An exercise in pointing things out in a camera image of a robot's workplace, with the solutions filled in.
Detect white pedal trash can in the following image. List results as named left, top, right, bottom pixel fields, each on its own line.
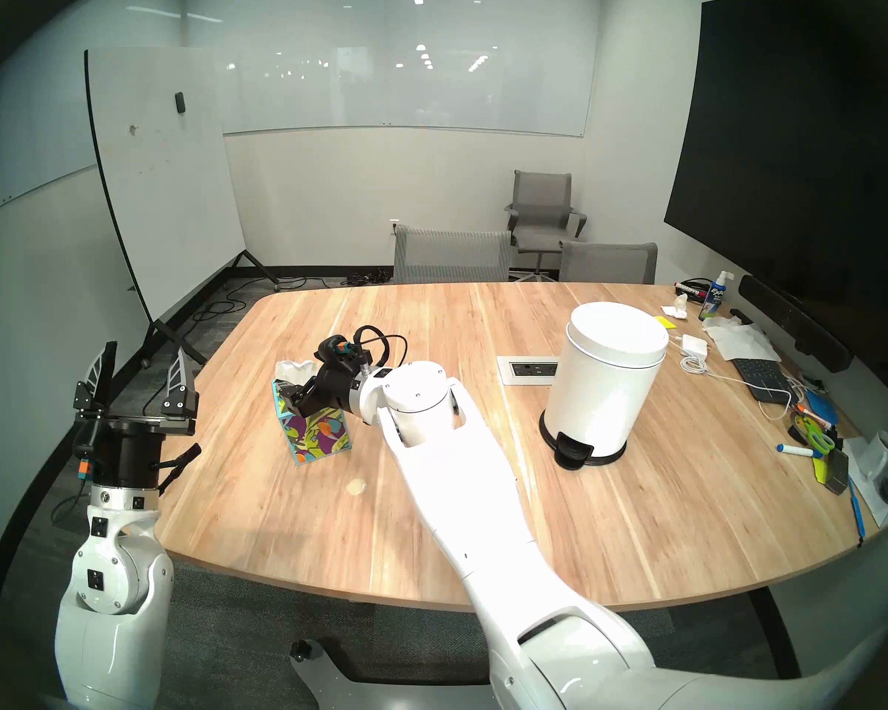
left=539, top=302, right=669, bottom=470

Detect large black wall screen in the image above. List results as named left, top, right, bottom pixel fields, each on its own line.
left=664, top=0, right=888, bottom=332

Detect dark block with yellow edge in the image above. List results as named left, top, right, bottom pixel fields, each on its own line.
left=814, top=450, right=850, bottom=495

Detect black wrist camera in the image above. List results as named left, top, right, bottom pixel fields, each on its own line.
left=73, top=422, right=98, bottom=484
left=317, top=334, right=365, bottom=371

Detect white charger cable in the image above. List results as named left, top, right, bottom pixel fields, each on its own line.
left=666, top=337, right=798, bottom=421

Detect colourful toucan tissue box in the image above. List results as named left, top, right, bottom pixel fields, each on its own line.
left=272, top=376, right=353, bottom=467

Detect white paper sheet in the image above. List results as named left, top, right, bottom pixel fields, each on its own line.
left=844, top=439, right=888, bottom=528

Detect wide glass wall whiteboard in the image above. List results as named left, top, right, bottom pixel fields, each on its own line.
left=185, top=0, right=600, bottom=138

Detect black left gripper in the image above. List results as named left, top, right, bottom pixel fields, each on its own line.
left=73, top=341, right=199, bottom=487

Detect whiteboard cleaner spray bottle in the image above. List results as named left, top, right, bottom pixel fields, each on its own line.
left=699, top=270, right=735, bottom=322

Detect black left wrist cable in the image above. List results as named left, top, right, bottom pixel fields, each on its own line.
left=155, top=442, right=203, bottom=495

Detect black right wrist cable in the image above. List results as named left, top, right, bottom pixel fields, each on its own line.
left=351, top=325, right=409, bottom=369

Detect white paper towel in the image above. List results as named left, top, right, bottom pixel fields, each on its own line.
left=703, top=317, right=781, bottom=362

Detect rolling whiteboard on stand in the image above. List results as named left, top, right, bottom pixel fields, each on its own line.
left=84, top=47, right=282, bottom=365

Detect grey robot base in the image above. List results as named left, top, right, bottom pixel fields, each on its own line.
left=290, top=638, right=498, bottom=710

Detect grey fabric office chair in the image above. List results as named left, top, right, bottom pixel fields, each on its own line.
left=559, top=241, right=658, bottom=285

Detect table power outlet box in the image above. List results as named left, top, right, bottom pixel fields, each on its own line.
left=497, top=356, right=561, bottom=386

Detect grey mesh office chair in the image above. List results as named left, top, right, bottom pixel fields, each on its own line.
left=392, top=225, right=513, bottom=285

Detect black video sound bar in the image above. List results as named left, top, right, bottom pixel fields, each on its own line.
left=738, top=274, right=853, bottom=373

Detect wall whiteboard with writing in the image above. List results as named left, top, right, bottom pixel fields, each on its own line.
left=0, top=0, right=186, bottom=227

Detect black keyboard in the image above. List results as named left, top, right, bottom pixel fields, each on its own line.
left=731, top=357, right=796, bottom=404

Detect white paper cup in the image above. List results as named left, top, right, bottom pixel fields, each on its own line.
left=855, top=430, right=888, bottom=480

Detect grey armrest office chair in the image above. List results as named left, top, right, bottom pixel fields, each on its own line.
left=505, top=170, right=588, bottom=280

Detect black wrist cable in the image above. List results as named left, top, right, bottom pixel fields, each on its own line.
left=351, top=325, right=409, bottom=369
left=155, top=442, right=203, bottom=495

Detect black floor cable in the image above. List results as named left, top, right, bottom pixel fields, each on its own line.
left=200, top=271, right=341, bottom=325

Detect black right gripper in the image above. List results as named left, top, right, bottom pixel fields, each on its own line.
left=285, top=361, right=357, bottom=419

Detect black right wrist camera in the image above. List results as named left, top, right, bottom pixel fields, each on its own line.
left=317, top=334, right=365, bottom=371

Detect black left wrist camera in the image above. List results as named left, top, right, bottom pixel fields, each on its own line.
left=73, top=422, right=98, bottom=484

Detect green handled scissors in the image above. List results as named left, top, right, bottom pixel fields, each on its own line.
left=792, top=413, right=837, bottom=454

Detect blue pouch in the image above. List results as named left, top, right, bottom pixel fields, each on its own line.
left=803, top=390, right=838, bottom=427

